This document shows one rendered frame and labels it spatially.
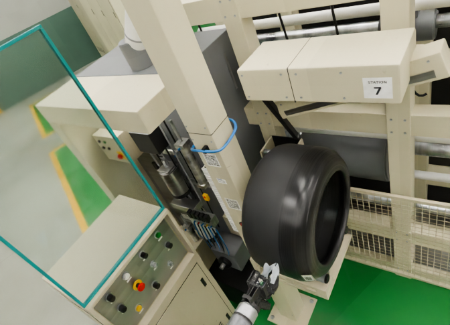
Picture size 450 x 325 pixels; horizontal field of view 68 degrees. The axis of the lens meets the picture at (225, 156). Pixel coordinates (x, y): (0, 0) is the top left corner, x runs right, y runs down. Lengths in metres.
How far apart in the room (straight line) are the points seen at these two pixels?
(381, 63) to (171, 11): 0.68
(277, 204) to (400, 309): 1.51
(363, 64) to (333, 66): 0.10
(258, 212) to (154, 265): 0.69
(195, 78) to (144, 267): 0.98
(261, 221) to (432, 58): 0.80
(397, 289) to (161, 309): 1.57
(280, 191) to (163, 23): 0.71
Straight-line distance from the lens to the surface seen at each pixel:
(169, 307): 1.95
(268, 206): 1.30
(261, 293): 1.31
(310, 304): 2.63
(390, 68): 1.19
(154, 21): 1.16
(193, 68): 1.24
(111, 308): 1.75
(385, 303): 2.62
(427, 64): 1.33
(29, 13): 9.94
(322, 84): 1.28
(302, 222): 1.27
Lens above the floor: 2.36
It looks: 36 degrees down
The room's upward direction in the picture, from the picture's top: 24 degrees counter-clockwise
